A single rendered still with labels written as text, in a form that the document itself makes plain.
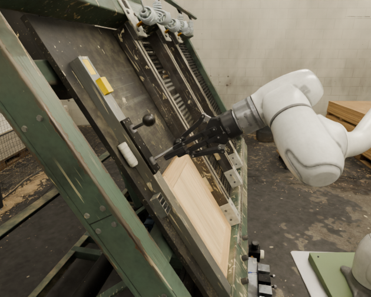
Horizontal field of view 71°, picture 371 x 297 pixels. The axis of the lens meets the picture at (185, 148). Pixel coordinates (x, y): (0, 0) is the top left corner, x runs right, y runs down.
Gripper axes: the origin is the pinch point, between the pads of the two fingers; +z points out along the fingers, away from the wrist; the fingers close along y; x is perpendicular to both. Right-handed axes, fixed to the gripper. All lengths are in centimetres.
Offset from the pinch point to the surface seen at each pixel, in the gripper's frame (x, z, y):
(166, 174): 14.3, 13.8, 9.1
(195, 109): 87, 11, -1
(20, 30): 47, 57, -78
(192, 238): 2.0, 12.1, 30.1
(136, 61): 45, 13, -35
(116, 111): 4.3, 11.7, -19.2
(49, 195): 67, 128, 1
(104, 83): 3.2, 9.8, -27.7
